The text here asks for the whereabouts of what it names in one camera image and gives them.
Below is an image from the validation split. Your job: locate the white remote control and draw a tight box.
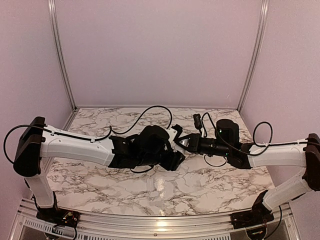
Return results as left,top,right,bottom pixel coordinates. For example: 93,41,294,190
173,139,189,159

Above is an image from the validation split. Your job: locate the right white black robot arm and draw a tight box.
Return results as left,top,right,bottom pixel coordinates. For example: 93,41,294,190
174,119,320,228

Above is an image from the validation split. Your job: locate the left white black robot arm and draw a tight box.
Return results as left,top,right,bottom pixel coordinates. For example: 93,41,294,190
13,116,185,223

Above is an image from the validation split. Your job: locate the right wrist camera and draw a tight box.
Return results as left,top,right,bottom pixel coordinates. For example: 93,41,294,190
193,113,203,130

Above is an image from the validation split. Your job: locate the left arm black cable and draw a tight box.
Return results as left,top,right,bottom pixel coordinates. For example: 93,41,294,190
3,105,174,173

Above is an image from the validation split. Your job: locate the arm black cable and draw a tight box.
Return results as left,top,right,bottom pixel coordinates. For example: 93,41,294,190
3,105,174,173
201,112,311,168

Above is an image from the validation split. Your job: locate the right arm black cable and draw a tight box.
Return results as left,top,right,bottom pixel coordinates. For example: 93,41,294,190
201,112,311,168

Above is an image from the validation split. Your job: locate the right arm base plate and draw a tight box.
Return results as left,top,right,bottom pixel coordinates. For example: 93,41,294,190
230,209,275,229

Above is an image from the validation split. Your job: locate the front aluminium rail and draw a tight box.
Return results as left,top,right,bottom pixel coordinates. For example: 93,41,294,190
8,198,301,240

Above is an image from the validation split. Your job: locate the right aluminium frame post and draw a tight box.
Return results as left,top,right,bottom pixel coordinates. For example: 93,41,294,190
237,0,270,113

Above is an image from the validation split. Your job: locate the aluminium frame post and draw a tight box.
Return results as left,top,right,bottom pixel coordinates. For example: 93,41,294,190
237,0,270,113
47,0,77,111

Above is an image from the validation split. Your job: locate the left aluminium frame post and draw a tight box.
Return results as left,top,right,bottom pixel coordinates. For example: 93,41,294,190
47,0,77,111

